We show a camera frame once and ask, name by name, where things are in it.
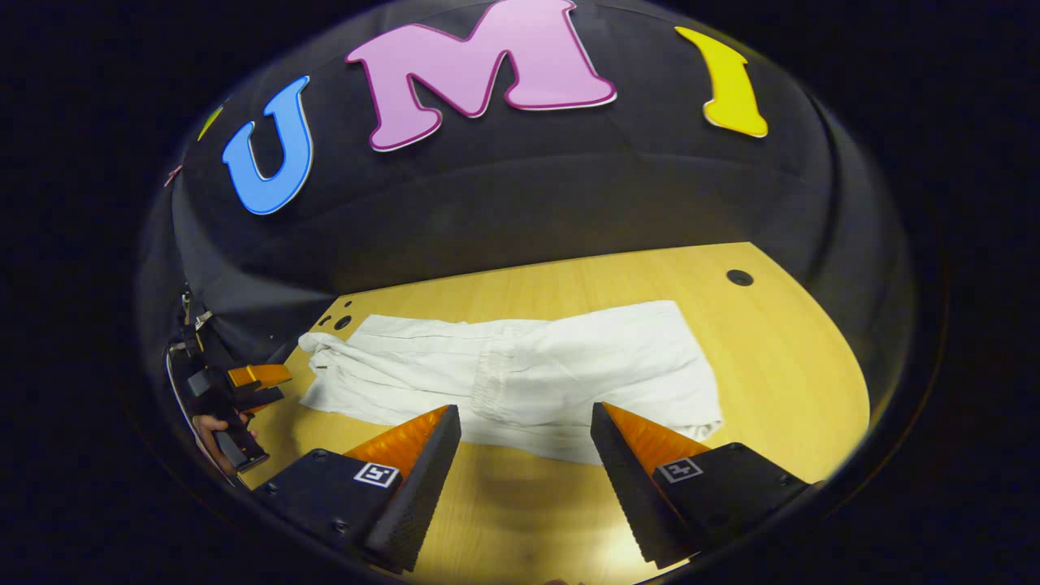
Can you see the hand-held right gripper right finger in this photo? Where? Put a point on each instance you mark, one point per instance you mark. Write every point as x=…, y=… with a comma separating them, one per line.
x=630, y=479

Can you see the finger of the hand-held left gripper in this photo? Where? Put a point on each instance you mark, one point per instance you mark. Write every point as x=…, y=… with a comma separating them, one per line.
x=262, y=398
x=260, y=375

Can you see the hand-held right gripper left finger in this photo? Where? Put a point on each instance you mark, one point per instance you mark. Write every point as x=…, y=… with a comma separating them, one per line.
x=422, y=487

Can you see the white jeans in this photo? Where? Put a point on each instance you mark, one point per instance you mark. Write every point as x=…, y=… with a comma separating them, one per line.
x=552, y=374

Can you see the small copper clip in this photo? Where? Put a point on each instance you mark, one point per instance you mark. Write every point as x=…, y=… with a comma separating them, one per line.
x=172, y=175

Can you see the black backdrop cloth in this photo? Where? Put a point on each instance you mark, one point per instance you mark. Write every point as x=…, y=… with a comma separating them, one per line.
x=528, y=187

